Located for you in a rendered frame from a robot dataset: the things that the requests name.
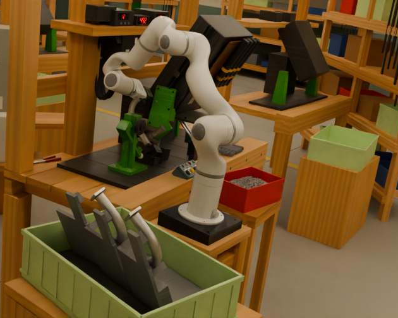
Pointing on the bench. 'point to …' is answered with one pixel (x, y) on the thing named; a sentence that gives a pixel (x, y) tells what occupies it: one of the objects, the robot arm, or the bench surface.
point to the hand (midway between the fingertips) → (144, 93)
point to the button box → (184, 170)
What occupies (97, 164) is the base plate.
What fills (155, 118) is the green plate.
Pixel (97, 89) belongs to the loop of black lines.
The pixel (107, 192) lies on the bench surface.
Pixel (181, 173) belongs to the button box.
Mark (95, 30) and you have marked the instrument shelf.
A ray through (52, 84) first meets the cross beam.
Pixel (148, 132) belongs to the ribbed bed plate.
